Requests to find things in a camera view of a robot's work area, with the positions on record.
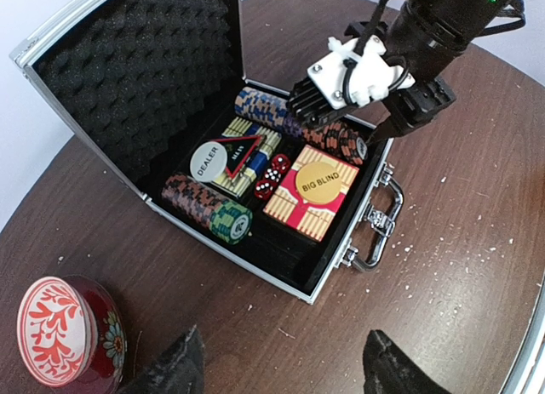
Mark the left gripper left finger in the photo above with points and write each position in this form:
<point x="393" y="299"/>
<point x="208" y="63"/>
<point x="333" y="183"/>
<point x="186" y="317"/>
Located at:
<point x="179" y="369"/>

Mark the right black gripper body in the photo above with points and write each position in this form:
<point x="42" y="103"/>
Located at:
<point x="430" y="34"/>

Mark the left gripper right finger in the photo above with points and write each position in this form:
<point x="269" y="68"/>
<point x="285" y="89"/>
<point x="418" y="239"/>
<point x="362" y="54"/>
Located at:
<point x="387" y="369"/>

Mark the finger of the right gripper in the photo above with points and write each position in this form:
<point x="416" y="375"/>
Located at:
<point x="391" y="127"/>

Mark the yellow round button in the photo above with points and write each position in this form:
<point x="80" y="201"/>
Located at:
<point x="318" y="183"/>

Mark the red Texas Hold'em card box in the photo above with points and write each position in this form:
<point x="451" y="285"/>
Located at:
<point x="311" y="220"/>

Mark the red die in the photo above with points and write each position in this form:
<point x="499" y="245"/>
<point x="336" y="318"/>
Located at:
<point x="264" y="189"/>
<point x="281" y="163"/>
<point x="272" y="174"/>

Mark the aluminium poker case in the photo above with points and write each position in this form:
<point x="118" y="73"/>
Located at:
<point x="142" y="83"/>

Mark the red die front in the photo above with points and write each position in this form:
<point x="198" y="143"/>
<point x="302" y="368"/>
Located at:
<point x="264" y="189"/>

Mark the orange black chip stack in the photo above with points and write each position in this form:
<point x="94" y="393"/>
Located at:
<point x="339" y="140"/>

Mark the purple chip stack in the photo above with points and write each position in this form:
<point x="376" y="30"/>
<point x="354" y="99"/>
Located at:
<point x="292" y="127"/>

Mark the red patterned bowl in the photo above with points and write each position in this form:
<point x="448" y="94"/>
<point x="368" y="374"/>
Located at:
<point x="56" y="332"/>

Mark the blue card deck box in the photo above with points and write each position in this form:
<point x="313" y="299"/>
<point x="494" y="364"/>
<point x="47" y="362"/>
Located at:
<point x="256" y="163"/>

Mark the black triangular all-in button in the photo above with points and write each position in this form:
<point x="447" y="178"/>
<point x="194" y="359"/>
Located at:
<point x="239" y="149"/>

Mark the brown chip stack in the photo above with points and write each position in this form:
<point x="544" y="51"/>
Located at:
<point x="192" y="198"/>

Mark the white dealer button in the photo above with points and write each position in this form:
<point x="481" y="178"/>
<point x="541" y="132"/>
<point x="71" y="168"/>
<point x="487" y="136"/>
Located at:
<point x="208" y="162"/>

